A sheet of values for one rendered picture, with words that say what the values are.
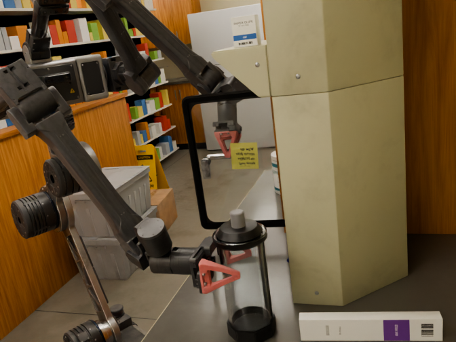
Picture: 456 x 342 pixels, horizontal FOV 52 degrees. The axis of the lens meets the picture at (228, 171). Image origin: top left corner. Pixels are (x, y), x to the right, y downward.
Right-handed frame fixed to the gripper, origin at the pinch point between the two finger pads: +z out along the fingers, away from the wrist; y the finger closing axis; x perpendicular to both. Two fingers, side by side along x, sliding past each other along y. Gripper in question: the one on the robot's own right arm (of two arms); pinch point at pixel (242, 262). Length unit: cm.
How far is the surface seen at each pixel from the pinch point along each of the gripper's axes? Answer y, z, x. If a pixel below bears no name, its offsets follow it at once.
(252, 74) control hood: 10.5, 3.6, -35.9
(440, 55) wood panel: 47, 41, -32
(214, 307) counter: 7.1, -10.6, 16.0
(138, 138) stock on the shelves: 385, -237, 60
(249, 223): 1.1, 2.1, -8.1
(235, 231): -2.7, 0.3, -8.1
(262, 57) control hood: 10.5, 5.9, -39.0
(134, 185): 197, -141, 52
